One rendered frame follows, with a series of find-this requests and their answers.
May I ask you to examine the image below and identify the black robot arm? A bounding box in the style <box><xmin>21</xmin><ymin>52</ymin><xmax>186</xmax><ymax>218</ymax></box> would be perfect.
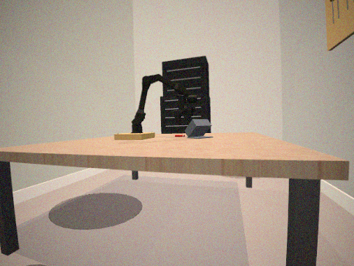
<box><xmin>132</xmin><ymin>74</ymin><xmax>197</xmax><ymax>133</ymax></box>

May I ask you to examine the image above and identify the grey sloped panel with hole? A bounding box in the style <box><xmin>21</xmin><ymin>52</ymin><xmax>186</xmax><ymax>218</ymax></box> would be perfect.
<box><xmin>185</xmin><ymin>119</ymin><xmax>213</xmax><ymax>139</ymax></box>

